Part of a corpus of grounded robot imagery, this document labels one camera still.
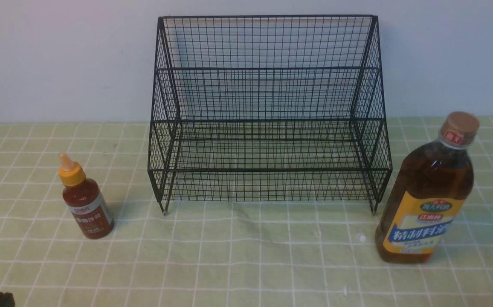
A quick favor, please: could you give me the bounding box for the large brown cooking wine bottle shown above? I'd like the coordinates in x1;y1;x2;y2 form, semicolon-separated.
375;111;480;264

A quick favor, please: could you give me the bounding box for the small red sauce bottle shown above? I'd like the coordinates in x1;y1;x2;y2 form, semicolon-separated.
58;152;115;240

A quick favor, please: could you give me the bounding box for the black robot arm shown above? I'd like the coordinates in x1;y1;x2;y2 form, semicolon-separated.
0;292;16;307

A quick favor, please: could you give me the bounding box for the green checkered tablecloth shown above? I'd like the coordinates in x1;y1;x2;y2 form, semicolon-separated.
0;116;493;307

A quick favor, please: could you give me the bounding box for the black wire mesh shelf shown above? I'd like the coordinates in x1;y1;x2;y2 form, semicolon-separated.
147;15;393;214

